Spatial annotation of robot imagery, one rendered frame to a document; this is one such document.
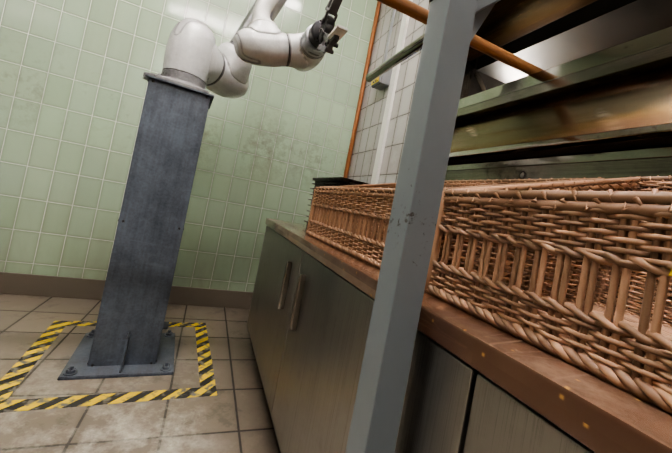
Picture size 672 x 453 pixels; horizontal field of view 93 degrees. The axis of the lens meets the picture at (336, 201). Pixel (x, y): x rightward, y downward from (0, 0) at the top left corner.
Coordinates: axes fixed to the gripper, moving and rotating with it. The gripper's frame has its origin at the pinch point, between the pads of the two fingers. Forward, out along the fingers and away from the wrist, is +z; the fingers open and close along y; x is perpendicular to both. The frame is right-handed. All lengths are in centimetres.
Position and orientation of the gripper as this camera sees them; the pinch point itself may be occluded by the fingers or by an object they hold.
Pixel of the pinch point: (346, 3)
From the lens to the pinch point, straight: 94.4
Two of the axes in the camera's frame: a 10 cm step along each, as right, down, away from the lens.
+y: -1.9, 9.8, -0.3
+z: 3.8, 0.5, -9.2
